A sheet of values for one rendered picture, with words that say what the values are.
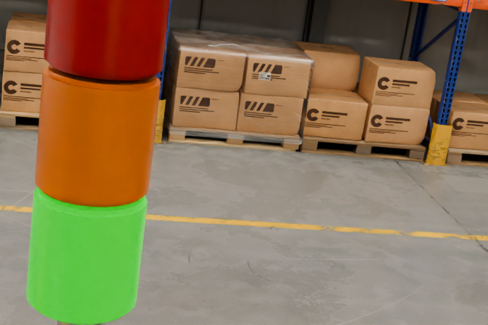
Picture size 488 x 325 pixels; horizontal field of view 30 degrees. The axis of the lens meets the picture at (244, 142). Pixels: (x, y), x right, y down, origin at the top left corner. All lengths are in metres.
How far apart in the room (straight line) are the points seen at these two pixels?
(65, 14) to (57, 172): 0.07
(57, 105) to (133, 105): 0.03
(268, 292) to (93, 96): 5.18
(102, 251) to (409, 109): 8.30
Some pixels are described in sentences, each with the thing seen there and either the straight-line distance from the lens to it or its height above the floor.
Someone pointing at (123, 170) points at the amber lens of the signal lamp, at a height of 2.23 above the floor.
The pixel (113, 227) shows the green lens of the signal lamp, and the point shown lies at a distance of 0.39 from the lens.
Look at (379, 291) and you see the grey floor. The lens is 5.82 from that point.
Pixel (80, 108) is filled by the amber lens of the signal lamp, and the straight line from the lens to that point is 0.37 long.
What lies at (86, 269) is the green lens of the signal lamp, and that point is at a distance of 0.40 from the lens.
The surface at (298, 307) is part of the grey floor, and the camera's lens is 5.42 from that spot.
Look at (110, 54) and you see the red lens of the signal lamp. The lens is 0.37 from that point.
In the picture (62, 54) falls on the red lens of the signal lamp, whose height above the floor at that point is 2.28.
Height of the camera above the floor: 2.36
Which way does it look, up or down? 16 degrees down
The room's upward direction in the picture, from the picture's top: 8 degrees clockwise
